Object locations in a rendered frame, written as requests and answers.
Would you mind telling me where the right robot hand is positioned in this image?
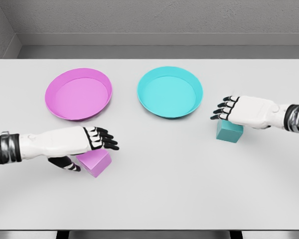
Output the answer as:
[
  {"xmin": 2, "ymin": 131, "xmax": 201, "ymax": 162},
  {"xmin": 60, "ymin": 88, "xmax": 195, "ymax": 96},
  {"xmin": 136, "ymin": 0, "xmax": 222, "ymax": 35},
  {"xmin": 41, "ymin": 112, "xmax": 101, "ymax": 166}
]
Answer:
[{"xmin": 210, "ymin": 95, "xmax": 274, "ymax": 129}]

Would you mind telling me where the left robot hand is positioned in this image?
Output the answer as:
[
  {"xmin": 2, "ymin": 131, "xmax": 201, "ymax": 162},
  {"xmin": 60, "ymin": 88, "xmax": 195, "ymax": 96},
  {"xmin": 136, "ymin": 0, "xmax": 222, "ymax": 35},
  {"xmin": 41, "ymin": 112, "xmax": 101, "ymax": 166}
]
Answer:
[{"xmin": 43, "ymin": 125, "xmax": 120, "ymax": 173}]

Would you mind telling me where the teal block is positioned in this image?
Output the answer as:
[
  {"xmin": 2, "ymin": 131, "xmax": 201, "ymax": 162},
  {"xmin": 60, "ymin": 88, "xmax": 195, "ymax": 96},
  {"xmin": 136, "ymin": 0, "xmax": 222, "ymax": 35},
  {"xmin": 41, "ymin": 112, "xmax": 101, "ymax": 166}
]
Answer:
[{"xmin": 216, "ymin": 119, "xmax": 244, "ymax": 144}]

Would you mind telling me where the pink block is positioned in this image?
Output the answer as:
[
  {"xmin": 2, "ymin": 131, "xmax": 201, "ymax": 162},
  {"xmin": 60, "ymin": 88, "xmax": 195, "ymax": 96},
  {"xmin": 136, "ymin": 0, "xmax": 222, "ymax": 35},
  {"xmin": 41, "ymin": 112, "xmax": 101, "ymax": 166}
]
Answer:
[{"xmin": 76, "ymin": 148, "xmax": 113, "ymax": 178}]

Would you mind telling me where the pink round plate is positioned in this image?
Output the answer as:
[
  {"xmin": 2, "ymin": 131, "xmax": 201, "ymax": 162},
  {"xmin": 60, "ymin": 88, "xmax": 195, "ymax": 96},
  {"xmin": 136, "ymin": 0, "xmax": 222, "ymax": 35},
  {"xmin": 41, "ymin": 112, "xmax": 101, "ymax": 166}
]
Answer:
[{"xmin": 44, "ymin": 68, "xmax": 114, "ymax": 122}]

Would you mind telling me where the cyan round plate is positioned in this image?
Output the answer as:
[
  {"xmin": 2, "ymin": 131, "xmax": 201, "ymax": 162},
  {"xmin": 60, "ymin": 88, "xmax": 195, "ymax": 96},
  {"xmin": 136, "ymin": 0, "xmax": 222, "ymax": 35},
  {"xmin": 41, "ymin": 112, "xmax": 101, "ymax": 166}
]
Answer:
[{"xmin": 137, "ymin": 66, "xmax": 204, "ymax": 120}]

